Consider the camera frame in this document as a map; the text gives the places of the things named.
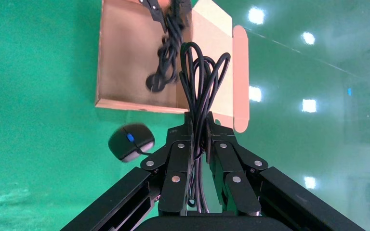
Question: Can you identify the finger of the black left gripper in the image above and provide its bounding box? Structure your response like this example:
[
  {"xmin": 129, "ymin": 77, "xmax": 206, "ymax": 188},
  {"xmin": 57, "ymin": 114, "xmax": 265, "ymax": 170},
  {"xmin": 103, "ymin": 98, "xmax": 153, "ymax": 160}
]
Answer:
[
  {"xmin": 138, "ymin": 0, "xmax": 169, "ymax": 34},
  {"xmin": 178, "ymin": 0, "xmax": 193, "ymax": 25}
]

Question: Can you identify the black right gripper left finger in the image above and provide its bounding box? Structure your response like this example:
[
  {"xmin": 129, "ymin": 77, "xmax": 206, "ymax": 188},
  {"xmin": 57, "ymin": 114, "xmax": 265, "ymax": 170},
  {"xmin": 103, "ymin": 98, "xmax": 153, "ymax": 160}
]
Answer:
[{"xmin": 139, "ymin": 111, "xmax": 195, "ymax": 214}]

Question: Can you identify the green table cloth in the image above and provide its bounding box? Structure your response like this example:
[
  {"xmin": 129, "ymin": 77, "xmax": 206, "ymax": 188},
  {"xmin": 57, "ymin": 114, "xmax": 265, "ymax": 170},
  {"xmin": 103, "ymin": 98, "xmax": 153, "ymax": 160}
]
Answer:
[{"xmin": 0, "ymin": 0, "xmax": 237, "ymax": 231}]

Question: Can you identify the flat open cardboard box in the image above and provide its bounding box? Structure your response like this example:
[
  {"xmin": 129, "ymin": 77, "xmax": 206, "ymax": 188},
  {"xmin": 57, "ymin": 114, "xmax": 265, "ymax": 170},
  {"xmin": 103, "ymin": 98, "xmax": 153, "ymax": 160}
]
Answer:
[{"xmin": 94, "ymin": 0, "xmax": 250, "ymax": 134}]

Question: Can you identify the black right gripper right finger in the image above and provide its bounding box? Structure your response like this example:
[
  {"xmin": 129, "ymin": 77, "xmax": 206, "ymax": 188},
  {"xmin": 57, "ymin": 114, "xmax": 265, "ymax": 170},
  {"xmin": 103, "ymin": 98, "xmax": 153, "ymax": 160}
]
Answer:
[{"xmin": 205, "ymin": 111, "xmax": 269, "ymax": 216}]

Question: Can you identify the black power cord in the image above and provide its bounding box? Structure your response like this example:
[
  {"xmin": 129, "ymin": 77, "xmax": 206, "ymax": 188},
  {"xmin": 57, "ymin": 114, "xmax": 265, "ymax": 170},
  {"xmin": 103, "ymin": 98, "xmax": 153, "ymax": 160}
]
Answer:
[{"xmin": 145, "ymin": 0, "xmax": 193, "ymax": 94}]

